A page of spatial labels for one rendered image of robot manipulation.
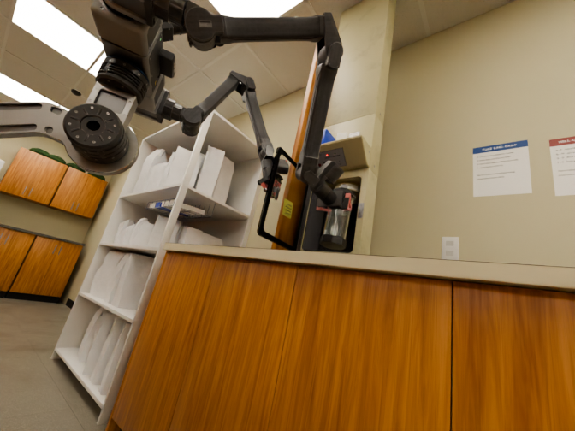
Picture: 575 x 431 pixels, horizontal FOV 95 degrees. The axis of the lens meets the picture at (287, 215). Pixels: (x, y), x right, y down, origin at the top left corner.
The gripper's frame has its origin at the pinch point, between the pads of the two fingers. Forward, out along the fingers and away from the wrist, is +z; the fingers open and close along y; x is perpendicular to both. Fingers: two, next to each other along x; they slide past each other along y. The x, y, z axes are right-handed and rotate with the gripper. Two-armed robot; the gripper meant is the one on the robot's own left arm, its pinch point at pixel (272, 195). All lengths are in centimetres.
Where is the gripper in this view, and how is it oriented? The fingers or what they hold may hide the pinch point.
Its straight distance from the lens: 117.8
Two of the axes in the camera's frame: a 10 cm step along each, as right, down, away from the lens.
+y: -8.5, 3.9, 3.6
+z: 1.7, 8.5, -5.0
